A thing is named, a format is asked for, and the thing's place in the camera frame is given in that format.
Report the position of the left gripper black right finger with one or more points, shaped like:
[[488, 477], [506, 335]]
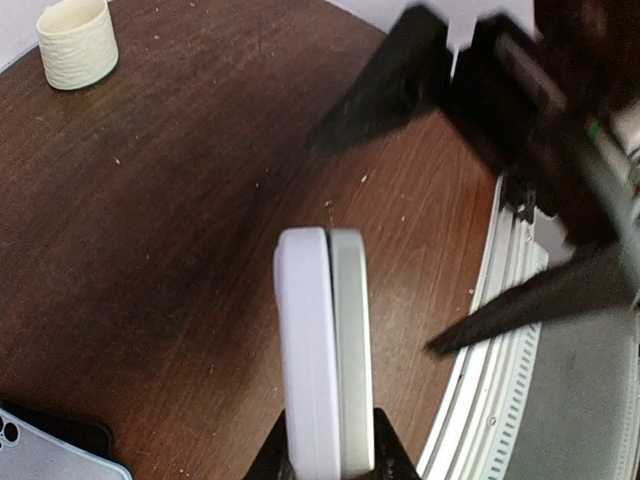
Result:
[[391, 459]]

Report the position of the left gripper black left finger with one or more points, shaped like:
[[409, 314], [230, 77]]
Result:
[[272, 461]]

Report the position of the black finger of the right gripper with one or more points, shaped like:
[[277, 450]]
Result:
[[607, 279], [405, 78]]

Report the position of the lavender phone case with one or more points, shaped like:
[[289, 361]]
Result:
[[303, 293]]

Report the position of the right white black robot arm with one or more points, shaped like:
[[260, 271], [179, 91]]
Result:
[[556, 116]]

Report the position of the black smartphone under blue case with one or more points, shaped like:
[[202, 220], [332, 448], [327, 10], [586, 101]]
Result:
[[87, 434]]

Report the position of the light blue phone case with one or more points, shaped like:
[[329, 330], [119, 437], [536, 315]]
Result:
[[30, 453]]

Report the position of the cream ribbed cup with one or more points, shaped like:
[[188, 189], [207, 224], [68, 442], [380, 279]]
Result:
[[77, 43]]

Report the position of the aluminium front rail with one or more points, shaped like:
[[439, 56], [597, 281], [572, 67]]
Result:
[[553, 401]]

